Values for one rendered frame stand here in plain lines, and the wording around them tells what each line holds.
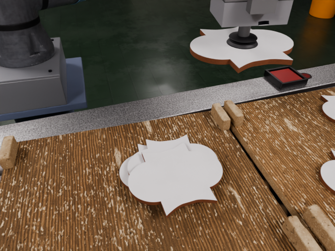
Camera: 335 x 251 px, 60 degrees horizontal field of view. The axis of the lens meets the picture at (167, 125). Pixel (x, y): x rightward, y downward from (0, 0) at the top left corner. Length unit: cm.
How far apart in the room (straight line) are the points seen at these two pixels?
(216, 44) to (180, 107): 27
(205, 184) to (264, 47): 21
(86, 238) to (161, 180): 13
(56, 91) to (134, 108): 21
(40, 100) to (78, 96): 10
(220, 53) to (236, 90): 34
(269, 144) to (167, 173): 21
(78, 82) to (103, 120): 26
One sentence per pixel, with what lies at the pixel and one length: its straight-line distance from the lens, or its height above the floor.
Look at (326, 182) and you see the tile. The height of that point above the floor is 94.
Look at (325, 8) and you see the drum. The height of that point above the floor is 12.
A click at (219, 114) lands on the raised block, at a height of 96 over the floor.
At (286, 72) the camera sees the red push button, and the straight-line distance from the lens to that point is 82.
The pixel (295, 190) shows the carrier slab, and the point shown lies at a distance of 50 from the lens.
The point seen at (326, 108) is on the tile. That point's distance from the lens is 69.
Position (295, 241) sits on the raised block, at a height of 95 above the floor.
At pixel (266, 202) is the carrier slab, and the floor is 94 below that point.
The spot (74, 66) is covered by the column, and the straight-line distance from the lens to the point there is 96.
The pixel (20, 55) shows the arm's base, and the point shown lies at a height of 99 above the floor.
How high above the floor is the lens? 130
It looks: 39 degrees down
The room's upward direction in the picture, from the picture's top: straight up
